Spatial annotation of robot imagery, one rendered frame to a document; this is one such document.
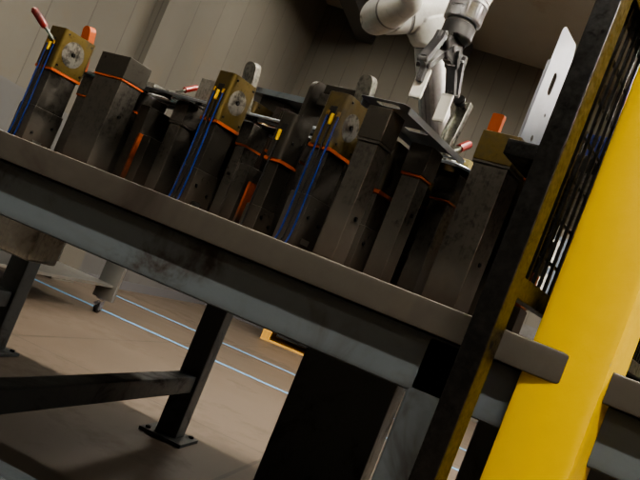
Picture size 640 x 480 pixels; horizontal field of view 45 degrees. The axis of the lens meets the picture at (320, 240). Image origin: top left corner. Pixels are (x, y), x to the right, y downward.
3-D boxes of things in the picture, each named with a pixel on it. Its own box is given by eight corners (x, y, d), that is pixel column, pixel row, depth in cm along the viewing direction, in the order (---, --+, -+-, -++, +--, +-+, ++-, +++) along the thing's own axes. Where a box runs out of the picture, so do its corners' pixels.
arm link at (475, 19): (445, -11, 176) (435, 12, 175) (481, -7, 170) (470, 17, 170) (459, 10, 183) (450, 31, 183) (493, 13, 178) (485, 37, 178)
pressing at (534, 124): (501, 177, 154) (562, 23, 156) (518, 195, 163) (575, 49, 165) (504, 178, 154) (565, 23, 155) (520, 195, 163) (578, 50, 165)
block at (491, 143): (413, 303, 145) (483, 128, 147) (430, 310, 152) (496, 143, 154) (450, 317, 141) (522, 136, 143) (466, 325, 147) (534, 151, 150)
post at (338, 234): (307, 257, 132) (370, 103, 134) (321, 264, 136) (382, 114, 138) (330, 266, 129) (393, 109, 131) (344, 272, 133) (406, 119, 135)
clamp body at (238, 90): (150, 202, 177) (210, 64, 179) (185, 217, 187) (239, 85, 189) (170, 210, 173) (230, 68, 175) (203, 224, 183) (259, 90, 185)
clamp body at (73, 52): (-10, 139, 212) (42, 19, 214) (30, 156, 224) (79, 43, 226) (6, 146, 207) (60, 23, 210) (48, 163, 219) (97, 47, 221)
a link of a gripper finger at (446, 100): (442, 92, 182) (443, 93, 182) (431, 119, 181) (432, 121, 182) (453, 94, 180) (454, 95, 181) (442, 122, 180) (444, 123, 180)
